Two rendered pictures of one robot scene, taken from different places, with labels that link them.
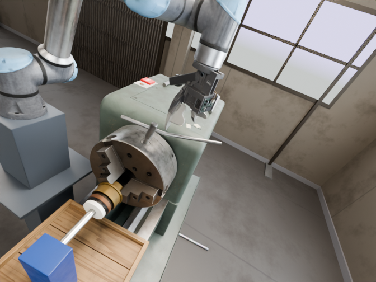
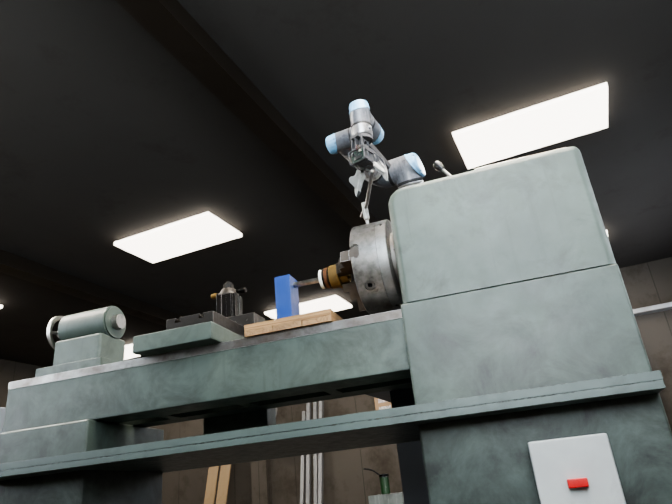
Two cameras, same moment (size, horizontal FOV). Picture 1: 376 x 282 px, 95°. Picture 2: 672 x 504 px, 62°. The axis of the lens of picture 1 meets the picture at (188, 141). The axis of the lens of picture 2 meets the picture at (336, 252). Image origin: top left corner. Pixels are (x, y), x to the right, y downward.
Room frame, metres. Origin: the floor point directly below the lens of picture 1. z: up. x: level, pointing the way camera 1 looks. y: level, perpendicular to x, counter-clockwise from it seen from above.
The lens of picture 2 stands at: (0.62, -1.66, 0.36)
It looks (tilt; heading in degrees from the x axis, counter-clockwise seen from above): 24 degrees up; 99
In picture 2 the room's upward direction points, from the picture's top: 6 degrees counter-clockwise
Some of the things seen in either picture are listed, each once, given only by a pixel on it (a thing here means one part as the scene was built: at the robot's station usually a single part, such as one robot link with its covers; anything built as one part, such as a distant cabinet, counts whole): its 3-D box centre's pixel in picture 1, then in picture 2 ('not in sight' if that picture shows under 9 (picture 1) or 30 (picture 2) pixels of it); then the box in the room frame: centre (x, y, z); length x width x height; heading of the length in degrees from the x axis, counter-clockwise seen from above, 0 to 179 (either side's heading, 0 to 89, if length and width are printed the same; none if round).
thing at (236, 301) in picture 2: not in sight; (229, 308); (-0.13, 0.31, 1.07); 0.07 x 0.07 x 0.10; 83
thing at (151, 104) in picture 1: (168, 128); (495, 251); (0.87, 0.13, 1.06); 0.59 x 0.48 x 0.39; 173
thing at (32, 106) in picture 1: (21, 99); not in sight; (0.54, 0.69, 1.15); 0.15 x 0.15 x 0.10
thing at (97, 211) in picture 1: (78, 226); (307, 282); (0.21, 0.19, 1.08); 0.13 x 0.07 x 0.07; 173
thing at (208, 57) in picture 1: (210, 57); (362, 133); (0.49, 0.02, 1.55); 0.08 x 0.08 x 0.05
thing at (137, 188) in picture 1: (143, 191); (348, 261); (0.38, 0.08, 1.09); 0.12 x 0.11 x 0.05; 83
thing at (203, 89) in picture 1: (200, 88); (363, 152); (0.49, 0.02, 1.46); 0.09 x 0.08 x 0.12; 59
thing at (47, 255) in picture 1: (53, 271); (287, 308); (0.13, 0.20, 1.00); 0.08 x 0.06 x 0.23; 83
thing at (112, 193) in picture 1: (106, 196); (336, 276); (0.32, 0.18, 1.08); 0.09 x 0.09 x 0.09; 83
